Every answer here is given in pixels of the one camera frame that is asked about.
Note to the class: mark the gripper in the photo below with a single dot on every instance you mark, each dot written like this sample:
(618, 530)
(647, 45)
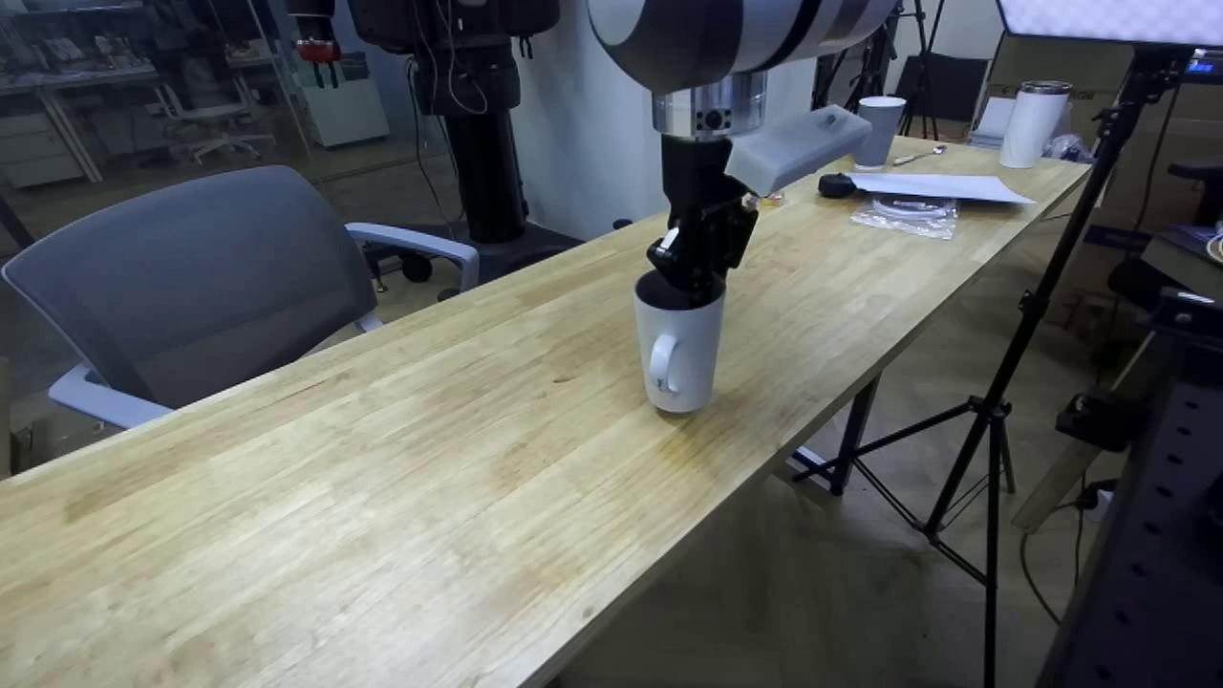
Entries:
(696, 182)

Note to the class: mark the white mug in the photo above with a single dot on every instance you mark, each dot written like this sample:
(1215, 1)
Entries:
(683, 358)

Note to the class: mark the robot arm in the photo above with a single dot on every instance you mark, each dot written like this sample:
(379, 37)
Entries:
(736, 33)

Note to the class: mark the small black round object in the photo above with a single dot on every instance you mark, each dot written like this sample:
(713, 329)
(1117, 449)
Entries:
(836, 185)

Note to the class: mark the clear plastic bag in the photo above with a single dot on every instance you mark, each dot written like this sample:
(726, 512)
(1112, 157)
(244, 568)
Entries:
(908, 218)

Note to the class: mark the grey paper cup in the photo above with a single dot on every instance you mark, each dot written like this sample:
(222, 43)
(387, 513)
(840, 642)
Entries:
(879, 129)

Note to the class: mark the metal spoon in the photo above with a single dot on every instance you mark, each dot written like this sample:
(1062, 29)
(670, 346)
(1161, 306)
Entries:
(919, 156)

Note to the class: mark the white sheet of paper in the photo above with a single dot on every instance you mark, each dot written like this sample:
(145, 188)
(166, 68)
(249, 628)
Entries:
(941, 186)

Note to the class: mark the black tripod stand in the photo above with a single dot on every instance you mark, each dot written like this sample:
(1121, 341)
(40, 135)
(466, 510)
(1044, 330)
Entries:
(874, 57)

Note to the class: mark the black chair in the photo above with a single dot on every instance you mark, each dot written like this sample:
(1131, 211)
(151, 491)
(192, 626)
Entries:
(946, 86)

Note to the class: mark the light panel on stand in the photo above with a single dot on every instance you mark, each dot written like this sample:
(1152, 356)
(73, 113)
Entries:
(1037, 306)

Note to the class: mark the white steel tumbler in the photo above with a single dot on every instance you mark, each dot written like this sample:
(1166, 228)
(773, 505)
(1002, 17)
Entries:
(1032, 124)

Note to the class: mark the white cabinet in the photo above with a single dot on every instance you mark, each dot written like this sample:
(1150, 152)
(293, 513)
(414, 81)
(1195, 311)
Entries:
(344, 110)

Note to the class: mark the crumpled clear plastic wrap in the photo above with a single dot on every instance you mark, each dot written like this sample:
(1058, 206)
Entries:
(1068, 148)

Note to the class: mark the grey office chair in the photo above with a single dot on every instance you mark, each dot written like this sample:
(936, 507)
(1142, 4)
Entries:
(205, 287)

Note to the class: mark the white office chair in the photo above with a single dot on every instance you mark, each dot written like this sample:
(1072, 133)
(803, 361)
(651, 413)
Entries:
(205, 119)

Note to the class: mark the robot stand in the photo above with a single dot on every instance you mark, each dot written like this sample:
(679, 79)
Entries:
(1161, 535)

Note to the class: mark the white desk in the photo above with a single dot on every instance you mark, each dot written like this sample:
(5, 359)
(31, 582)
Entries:
(57, 124)

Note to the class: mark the black pedestal machine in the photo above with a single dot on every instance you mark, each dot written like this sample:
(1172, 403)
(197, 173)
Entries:
(482, 143)

